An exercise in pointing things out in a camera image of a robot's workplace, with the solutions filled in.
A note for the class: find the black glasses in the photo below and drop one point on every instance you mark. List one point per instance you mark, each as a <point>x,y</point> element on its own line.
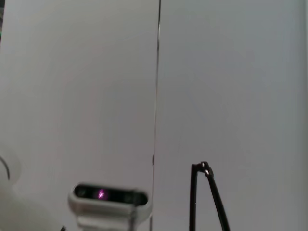
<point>194,197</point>

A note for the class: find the white head camera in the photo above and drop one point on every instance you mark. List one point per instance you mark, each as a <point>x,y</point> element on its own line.
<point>108,209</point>

